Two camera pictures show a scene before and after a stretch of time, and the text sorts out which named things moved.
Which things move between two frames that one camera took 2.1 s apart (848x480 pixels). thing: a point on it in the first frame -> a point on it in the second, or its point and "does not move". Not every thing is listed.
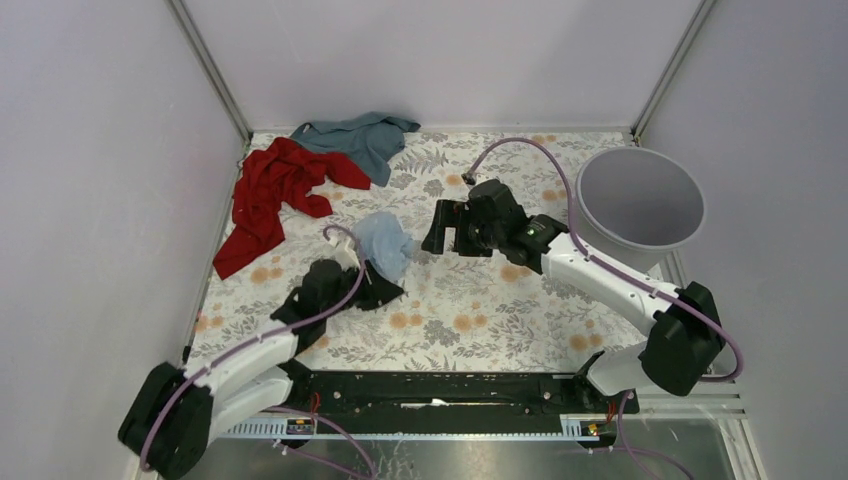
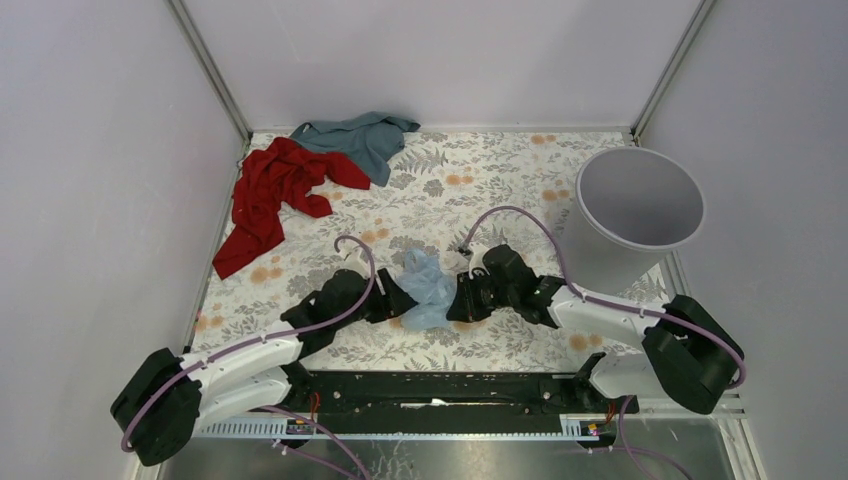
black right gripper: x=454 y=214 -> x=465 y=308
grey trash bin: x=637 y=206 does not move
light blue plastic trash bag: x=387 y=245 -> x=433 y=291
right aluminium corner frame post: x=666 y=81 does not move
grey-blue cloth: x=371 y=139 does not move
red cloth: x=271 y=176 does not move
